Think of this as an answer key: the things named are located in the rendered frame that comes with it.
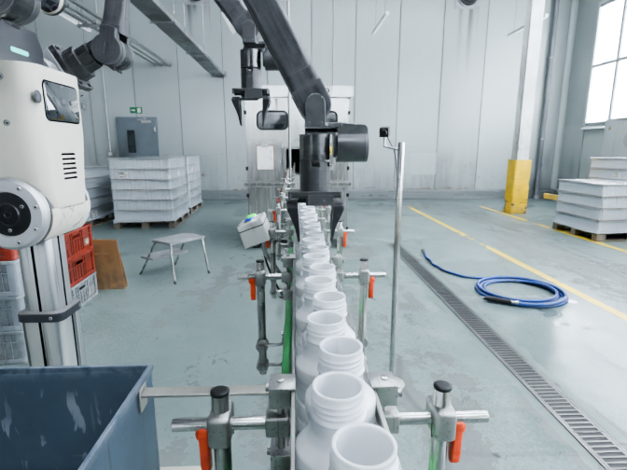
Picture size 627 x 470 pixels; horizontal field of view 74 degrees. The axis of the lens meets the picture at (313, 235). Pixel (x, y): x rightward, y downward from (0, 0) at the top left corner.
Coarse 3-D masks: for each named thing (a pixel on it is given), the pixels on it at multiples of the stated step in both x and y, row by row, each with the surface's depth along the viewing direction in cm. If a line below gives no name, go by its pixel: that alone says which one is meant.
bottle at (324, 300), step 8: (320, 296) 47; (328, 296) 48; (336, 296) 47; (344, 296) 46; (320, 304) 45; (328, 304) 44; (336, 304) 44; (344, 304) 45; (344, 312) 46; (344, 320) 46; (304, 336) 46; (352, 336) 46; (304, 344) 46
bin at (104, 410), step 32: (0, 384) 73; (32, 384) 73; (64, 384) 73; (96, 384) 73; (128, 384) 74; (0, 416) 74; (32, 416) 74; (64, 416) 74; (96, 416) 75; (128, 416) 63; (0, 448) 75; (32, 448) 75; (64, 448) 76; (96, 448) 53; (128, 448) 63
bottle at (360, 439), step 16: (336, 432) 24; (352, 432) 24; (368, 432) 24; (384, 432) 24; (336, 448) 23; (352, 448) 25; (368, 448) 25; (384, 448) 24; (336, 464) 22; (352, 464) 21; (368, 464) 25; (384, 464) 21
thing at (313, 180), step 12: (300, 168) 77; (312, 168) 75; (324, 168) 76; (300, 180) 78; (312, 180) 76; (324, 180) 76; (288, 192) 76; (300, 192) 76; (312, 192) 76; (324, 192) 76; (336, 192) 76
